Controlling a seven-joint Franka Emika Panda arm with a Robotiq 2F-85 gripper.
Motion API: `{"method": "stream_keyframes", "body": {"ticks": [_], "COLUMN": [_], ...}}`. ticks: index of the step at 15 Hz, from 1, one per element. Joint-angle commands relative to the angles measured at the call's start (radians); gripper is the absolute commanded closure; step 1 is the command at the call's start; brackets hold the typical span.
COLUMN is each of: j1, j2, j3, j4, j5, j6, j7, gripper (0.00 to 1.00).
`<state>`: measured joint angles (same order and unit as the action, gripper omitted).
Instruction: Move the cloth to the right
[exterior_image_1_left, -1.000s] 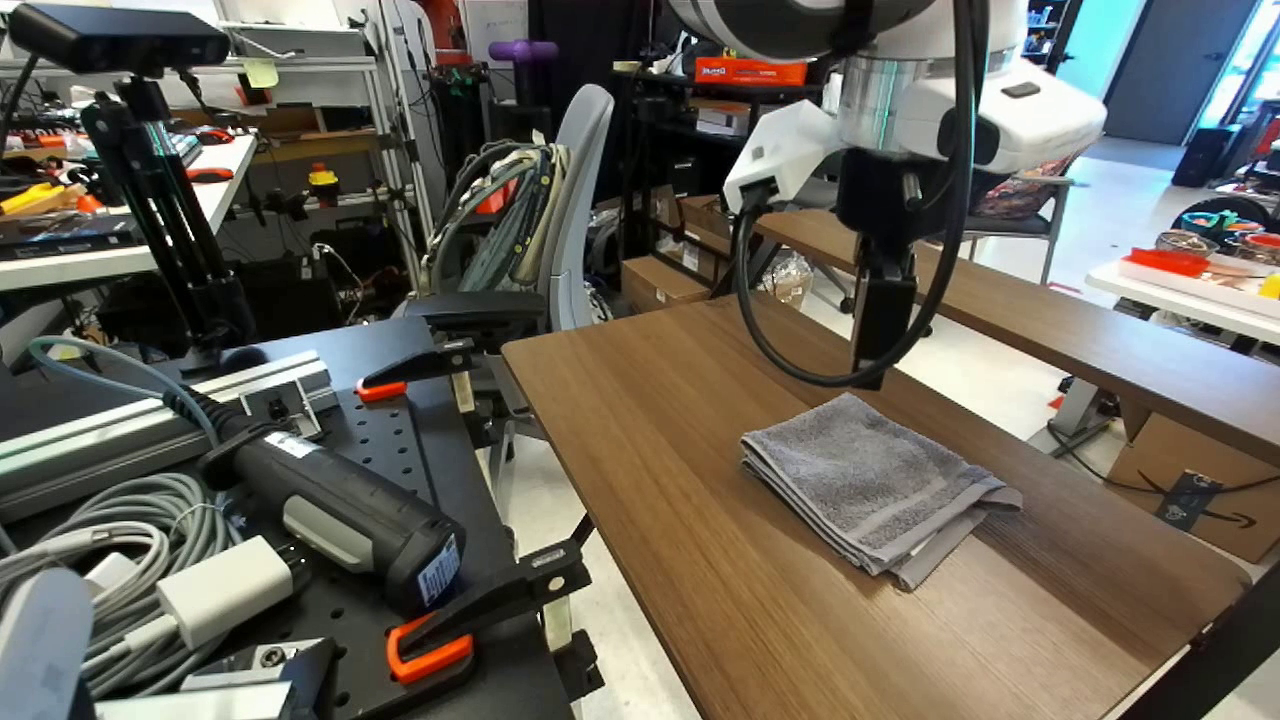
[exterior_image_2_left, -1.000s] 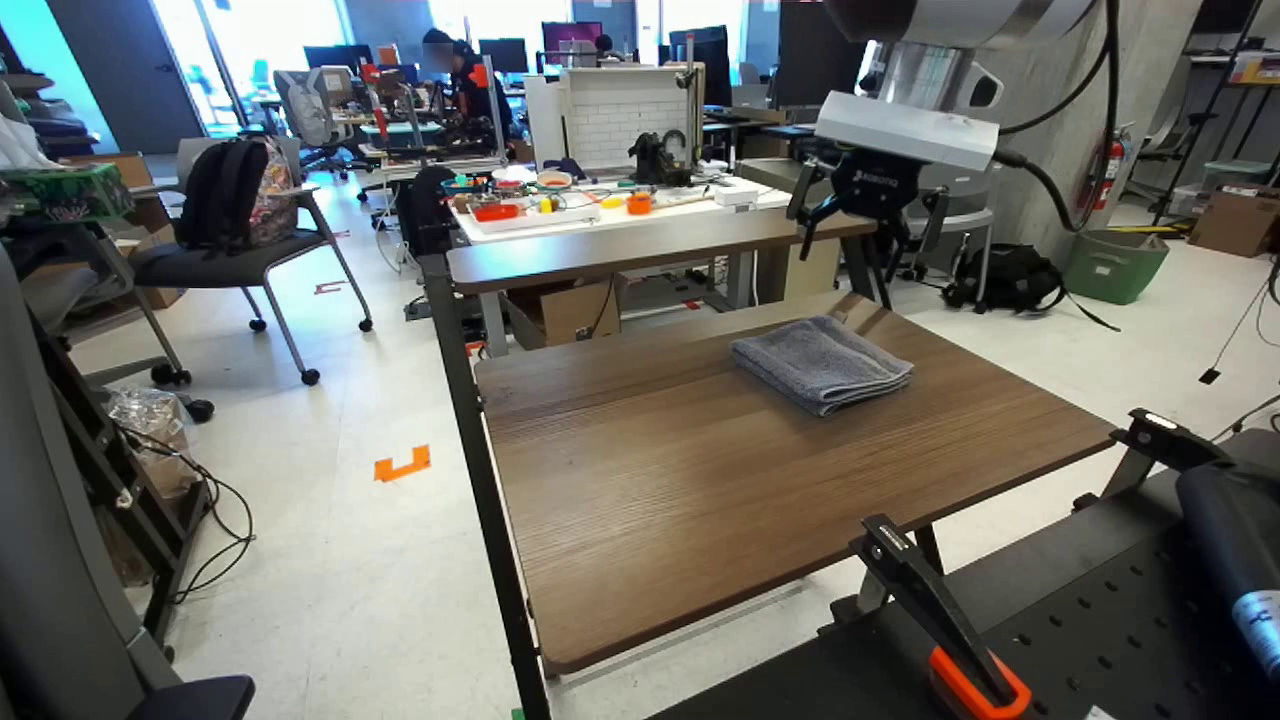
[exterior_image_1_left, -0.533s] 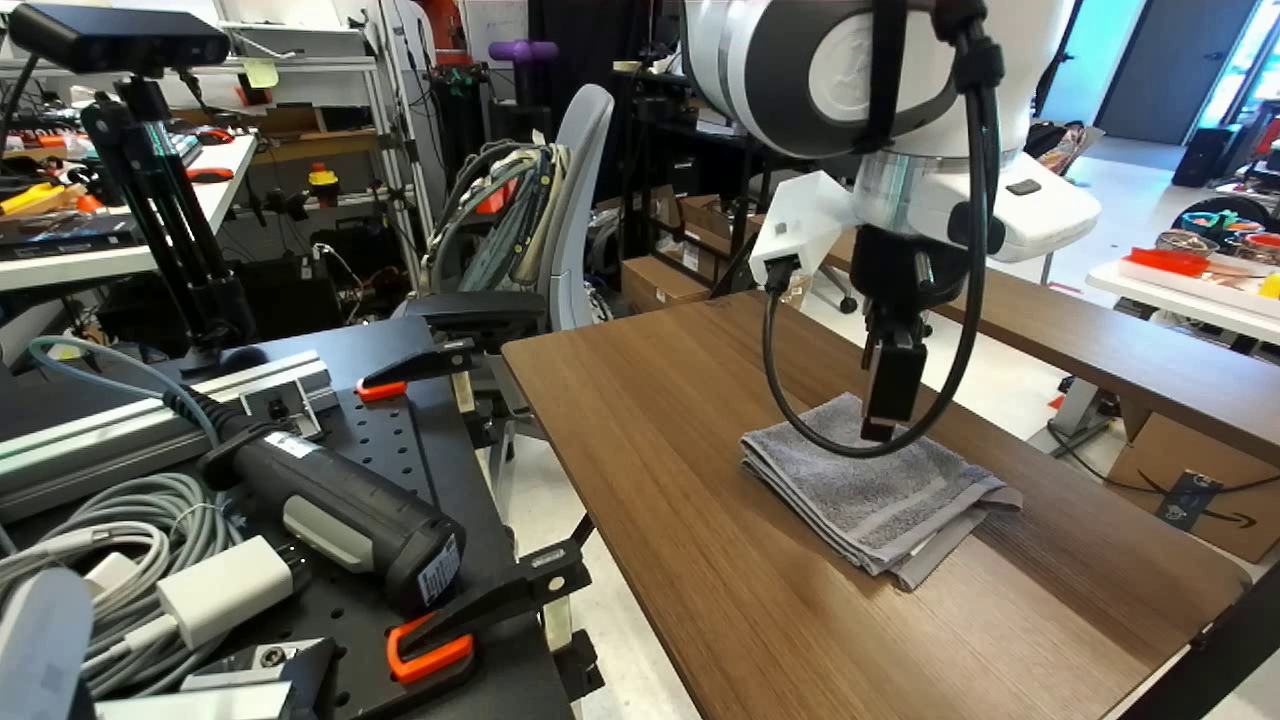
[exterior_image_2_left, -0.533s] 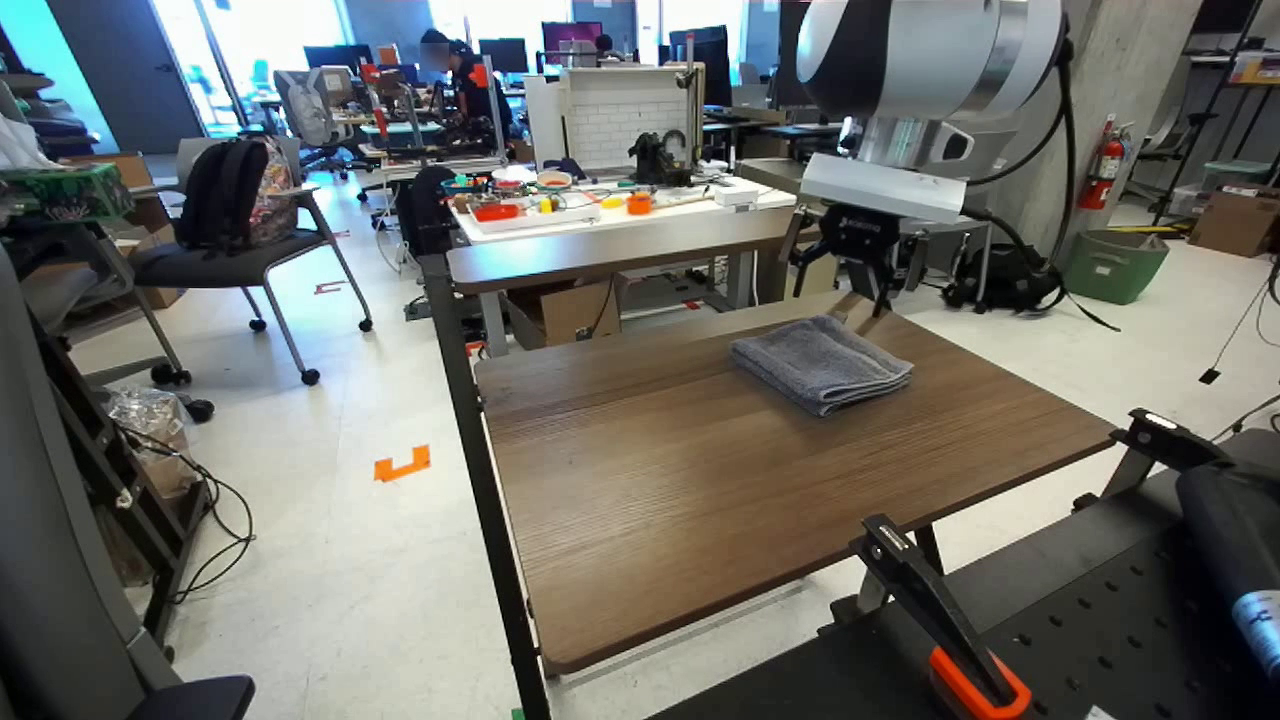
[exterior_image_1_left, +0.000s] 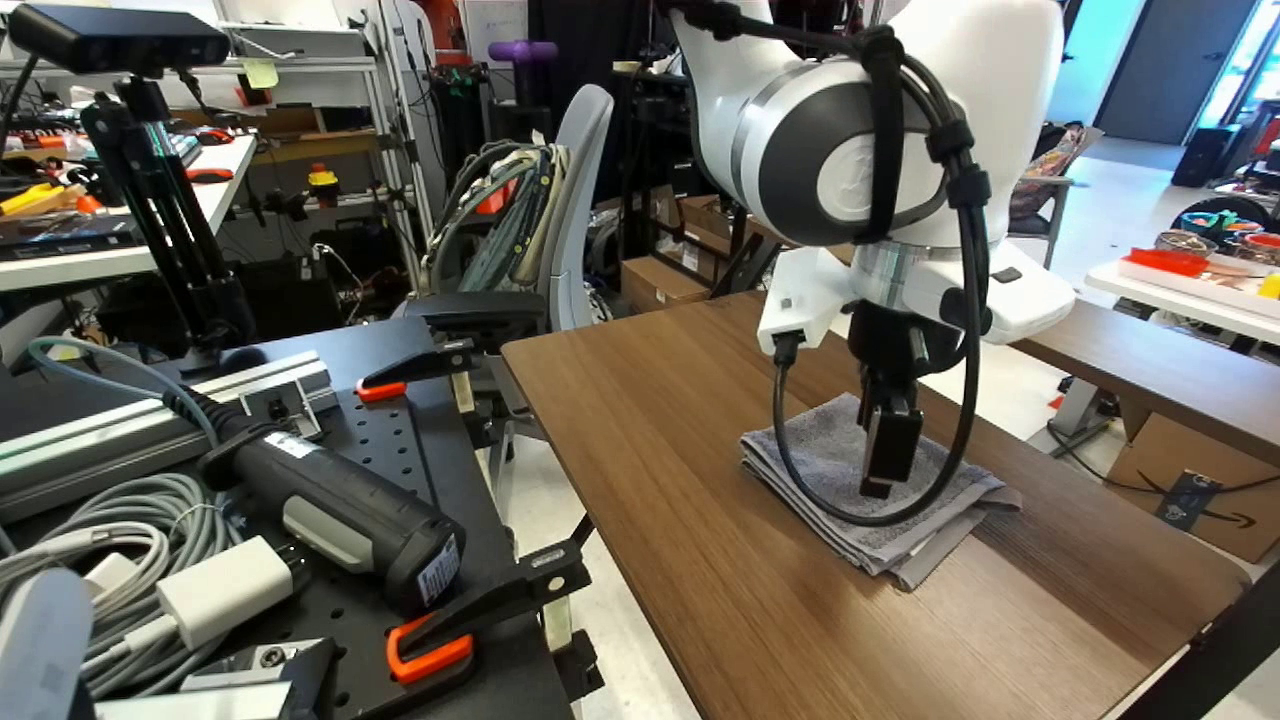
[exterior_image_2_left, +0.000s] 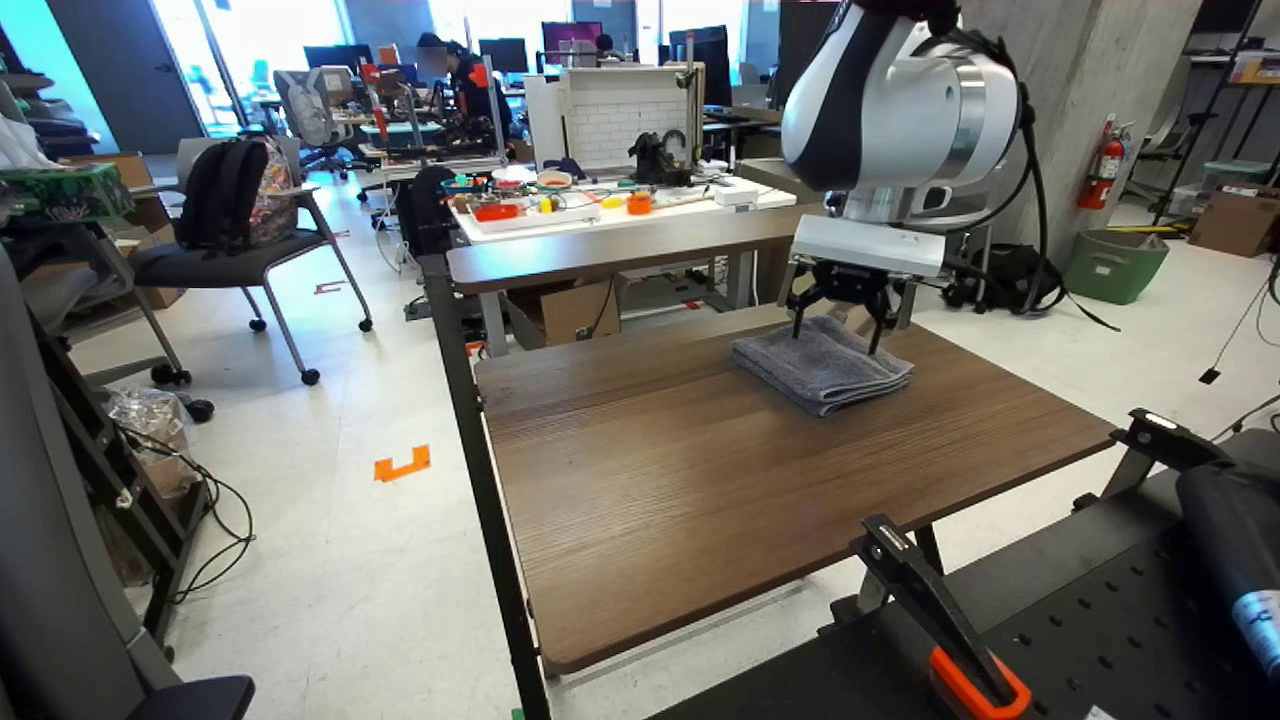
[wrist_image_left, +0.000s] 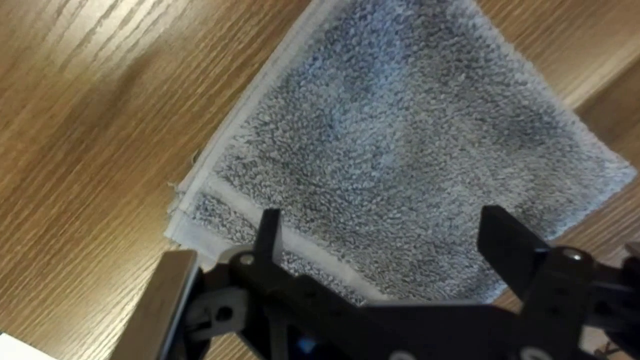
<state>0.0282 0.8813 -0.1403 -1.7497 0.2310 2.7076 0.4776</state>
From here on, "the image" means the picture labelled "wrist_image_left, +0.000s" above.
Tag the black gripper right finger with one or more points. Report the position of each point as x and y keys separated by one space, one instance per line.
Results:
x=513 y=247

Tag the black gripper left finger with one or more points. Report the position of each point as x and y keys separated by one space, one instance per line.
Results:
x=269 y=247

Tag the grey terry cloth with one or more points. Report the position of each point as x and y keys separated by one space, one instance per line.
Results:
x=401 y=153

